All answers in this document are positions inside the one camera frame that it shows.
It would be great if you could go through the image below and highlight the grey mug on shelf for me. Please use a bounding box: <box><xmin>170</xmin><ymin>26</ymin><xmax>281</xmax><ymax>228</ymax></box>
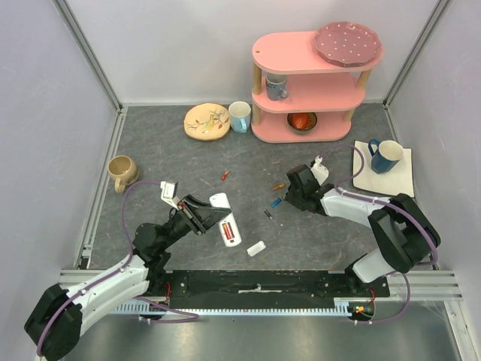
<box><xmin>265</xmin><ymin>73</ymin><xmax>289</xmax><ymax>101</ymax></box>

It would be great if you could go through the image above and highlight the black battery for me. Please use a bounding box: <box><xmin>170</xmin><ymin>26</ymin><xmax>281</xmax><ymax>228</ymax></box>
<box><xmin>264</xmin><ymin>209</ymin><xmax>273</xmax><ymax>220</ymax></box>

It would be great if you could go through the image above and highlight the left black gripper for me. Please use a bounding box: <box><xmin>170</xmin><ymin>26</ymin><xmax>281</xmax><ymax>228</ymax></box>
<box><xmin>159</xmin><ymin>193</ymin><xmax>231</xmax><ymax>250</ymax></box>

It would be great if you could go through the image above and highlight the pink three-tier shelf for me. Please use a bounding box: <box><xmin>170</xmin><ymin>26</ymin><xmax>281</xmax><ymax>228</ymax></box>
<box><xmin>251</xmin><ymin>32</ymin><xmax>384</xmax><ymax>143</ymax></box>

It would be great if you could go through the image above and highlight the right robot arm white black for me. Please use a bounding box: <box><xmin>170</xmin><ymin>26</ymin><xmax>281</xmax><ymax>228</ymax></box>
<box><xmin>286</xmin><ymin>165</ymin><xmax>440</xmax><ymax>296</ymax></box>

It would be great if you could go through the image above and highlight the light blue mug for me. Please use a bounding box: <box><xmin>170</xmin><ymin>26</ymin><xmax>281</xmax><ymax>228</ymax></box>
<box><xmin>228</xmin><ymin>101</ymin><xmax>251</xmax><ymax>133</ymax></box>

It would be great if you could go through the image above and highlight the orange cup in bowl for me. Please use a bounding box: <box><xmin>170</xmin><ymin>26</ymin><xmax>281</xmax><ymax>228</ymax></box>
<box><xmin>291</xmin><ymin>113</ymin><xmax>315</xmax><ymax>130</ymax></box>

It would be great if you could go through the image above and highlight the red yellow battery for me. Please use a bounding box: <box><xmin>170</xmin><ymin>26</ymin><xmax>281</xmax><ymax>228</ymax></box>
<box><xmin>222</xmin><ymin>222</ymin><xmax>234</xmax><ymax>240</ymax></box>

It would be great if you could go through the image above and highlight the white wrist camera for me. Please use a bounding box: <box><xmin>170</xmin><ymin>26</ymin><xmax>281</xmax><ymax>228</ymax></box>
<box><xmin>310</xmin><ymin>156</ymin><xmax>329</xmax><ymax>186</ymax></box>
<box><xmin>160</xmin><ymin>180</ymin><xmax>180</xmax><ymax>208</ymax></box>

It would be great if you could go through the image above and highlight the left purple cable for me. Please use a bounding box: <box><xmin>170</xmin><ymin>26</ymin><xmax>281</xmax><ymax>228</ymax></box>
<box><xmin>35</xmin><ymin>180</ymin><xmax>200</xmax><ymax>357</ymax></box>

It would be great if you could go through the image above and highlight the white square plate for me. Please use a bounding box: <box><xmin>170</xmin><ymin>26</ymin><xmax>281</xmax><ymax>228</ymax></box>
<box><xmin>352</xmin><ymin>141</ymin><xmax>415</xmax><ymax>198</ymax></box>

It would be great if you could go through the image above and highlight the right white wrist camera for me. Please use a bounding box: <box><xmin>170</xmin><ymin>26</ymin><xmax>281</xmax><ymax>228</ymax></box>
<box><xmin>310</xmin><ymin>156</ymin><xmax>329</xmax><ymax>186</ymax></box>

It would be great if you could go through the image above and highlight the dark blue mug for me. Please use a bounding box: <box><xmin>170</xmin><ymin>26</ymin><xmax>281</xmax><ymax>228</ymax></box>
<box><xmin>368</xmin><ymin>139</ymin><xmax>404</xmax><ymax>174</ymax></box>

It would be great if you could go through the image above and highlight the patterned dark bowl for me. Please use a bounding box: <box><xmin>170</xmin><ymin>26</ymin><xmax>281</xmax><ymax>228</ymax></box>
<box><xmin>287</xmin><ymin>112</ymin><xmax>317</xmax><ymax>134</ymax></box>

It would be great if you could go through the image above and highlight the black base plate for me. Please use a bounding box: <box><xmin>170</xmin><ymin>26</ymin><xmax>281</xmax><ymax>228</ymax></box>
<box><xmin>141</xmin><ymin>270</ymin><xmax>390</xmax><ymax>304</ymax></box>

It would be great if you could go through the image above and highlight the yellow floral plate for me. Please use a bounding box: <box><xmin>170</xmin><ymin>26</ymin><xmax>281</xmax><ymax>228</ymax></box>
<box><xmin>183</xmin><ymin>103</ymin><xmax>231</xmax><ymax>141</ymax></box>

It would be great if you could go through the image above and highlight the white remote control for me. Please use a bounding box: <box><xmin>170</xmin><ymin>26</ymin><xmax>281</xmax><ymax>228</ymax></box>
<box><xmin>210</xmin><ymin>193</ymin><xmax>242</xmax><ymax>247</ymax></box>

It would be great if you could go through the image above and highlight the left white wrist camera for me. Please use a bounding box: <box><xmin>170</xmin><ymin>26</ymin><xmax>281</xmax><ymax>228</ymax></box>
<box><xmin>160</xmin><ymin>180</ymin><xmax>180</xmax><ymax>208</ymax></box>

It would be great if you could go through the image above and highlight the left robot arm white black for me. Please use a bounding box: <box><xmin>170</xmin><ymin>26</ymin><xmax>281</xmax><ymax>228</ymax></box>
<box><xmin>24</xmin><ymin>193</ymin><xmax>232</xmax><ymax>360</ymax></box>

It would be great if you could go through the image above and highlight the red orange battery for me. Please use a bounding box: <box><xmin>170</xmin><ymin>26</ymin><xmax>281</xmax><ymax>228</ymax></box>
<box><xmin>221</xmin><ymin>170</ymin><xmax>229</xmax><ymax>181</ymax></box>

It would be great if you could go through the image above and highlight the beige ceramic mug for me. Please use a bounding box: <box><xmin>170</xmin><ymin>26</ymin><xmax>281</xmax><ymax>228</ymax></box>
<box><xmin>107</xmin><ymin>155</ymin><xmax>139</xmax><ymax>193</ymax></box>

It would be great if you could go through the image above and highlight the pink polka dot plate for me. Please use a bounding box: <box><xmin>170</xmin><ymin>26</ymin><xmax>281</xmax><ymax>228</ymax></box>
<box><xmin>314</xmin><ymin>21</ymin><xmax>383</xmax><ymax>68</ymax></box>

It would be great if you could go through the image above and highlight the white battery cover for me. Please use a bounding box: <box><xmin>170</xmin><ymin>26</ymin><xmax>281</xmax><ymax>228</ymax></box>
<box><xmin>247</xmin><ymin>241</ymin><xmax>266</xmax><ymax>257</ymax></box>

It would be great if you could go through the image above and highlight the white slotted cable duct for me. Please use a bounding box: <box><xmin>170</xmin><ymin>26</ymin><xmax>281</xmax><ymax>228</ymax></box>
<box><xmin>112</xmin><ymin>296</ymin><xmax>377</xmax><ymax>316</ymax></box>

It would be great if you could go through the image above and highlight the blue battery near right gripper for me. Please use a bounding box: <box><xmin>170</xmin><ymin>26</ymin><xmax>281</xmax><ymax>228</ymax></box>
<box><xmin>271</xmin><ymin>198</ymin><xmax>282</xmax><ymax>208</ymax></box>

